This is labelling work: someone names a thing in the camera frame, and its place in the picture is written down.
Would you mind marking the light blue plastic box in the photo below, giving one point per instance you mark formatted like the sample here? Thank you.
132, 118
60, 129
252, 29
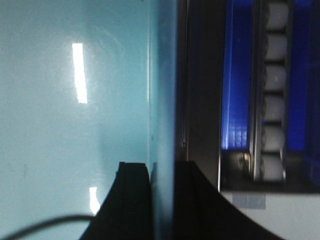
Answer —
84, 86

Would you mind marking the blue storage bin left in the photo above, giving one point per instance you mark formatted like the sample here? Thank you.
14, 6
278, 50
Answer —
237, 75

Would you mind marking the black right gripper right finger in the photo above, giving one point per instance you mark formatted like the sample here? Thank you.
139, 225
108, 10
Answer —
202, 213

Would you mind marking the white roller conveyor track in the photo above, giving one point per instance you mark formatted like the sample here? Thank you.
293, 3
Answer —
270, 81

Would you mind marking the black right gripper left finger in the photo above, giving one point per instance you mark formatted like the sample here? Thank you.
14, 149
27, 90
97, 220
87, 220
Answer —
127, 211

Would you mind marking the blue storage bin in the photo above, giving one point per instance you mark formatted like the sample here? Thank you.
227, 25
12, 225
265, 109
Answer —
304, 98
237, 75

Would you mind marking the stainless steel shelf frame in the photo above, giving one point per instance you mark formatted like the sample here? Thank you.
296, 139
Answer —
201, 131

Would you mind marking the blue storage bin middle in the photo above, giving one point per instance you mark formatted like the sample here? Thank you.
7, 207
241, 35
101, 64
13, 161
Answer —
304, 98

